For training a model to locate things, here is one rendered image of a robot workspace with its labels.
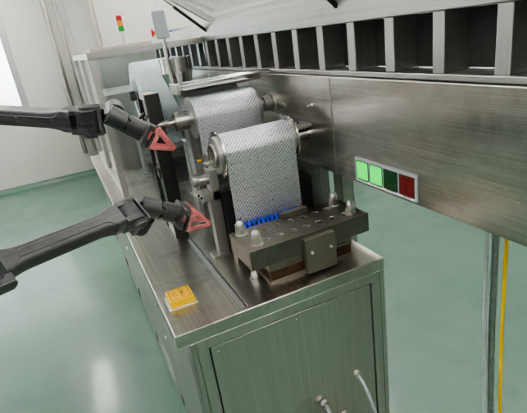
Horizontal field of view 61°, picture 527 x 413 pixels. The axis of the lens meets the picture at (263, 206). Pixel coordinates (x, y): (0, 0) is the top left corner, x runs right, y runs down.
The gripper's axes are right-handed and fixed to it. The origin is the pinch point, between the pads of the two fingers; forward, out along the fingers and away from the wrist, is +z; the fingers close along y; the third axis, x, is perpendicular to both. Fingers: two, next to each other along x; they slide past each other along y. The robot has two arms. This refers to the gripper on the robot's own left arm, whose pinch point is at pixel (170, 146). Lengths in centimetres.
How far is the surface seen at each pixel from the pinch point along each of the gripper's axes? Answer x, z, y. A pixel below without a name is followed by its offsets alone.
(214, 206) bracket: -10.7, 22.1, -0.8
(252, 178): 3.0, 25.5, 7.5
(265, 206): -2.9, 34.4, 7.4
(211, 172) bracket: -1.4, 15.6, 0.1
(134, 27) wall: 115, 38, -547
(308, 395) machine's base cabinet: -49, 66, 32
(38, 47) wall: 28, -52, -548
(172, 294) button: -37.3, 15.7, 15.8
